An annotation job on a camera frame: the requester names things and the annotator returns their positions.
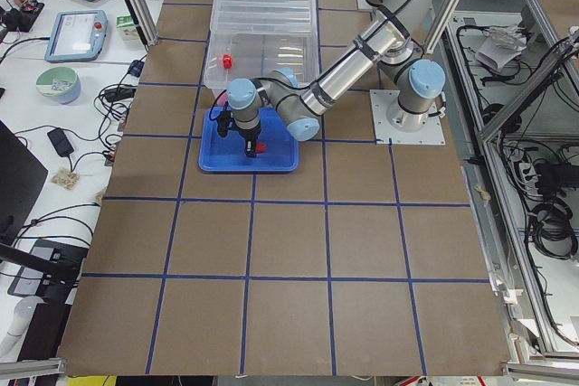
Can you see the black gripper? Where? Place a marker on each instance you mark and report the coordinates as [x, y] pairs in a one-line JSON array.
[[250, 134]]

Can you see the red block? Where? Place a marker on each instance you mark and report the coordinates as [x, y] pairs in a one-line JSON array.
[[227, 61], [261, 148]]

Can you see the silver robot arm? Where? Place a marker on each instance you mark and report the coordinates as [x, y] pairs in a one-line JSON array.
[[386, 43]]

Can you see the clear plastic storage box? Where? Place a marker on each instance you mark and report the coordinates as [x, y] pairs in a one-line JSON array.
[[257, 54]]

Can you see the green white carton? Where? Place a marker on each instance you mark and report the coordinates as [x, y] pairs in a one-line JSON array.
[[126, 28]]

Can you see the black power adapter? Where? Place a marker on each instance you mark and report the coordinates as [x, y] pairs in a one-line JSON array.
[[60, 142]]

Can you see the green round bowl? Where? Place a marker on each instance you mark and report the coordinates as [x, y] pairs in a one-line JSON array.
[[59, 84]]

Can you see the blue teach pendant near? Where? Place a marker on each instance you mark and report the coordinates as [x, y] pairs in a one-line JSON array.
[[77, 36]]

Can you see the black monitor edge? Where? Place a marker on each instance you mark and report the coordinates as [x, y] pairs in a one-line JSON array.
[[22, 179]]

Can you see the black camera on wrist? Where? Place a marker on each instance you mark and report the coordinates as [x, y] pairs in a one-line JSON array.
[[224, 121]]

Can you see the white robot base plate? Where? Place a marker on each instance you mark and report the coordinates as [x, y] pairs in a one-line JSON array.
[[394, 126]]

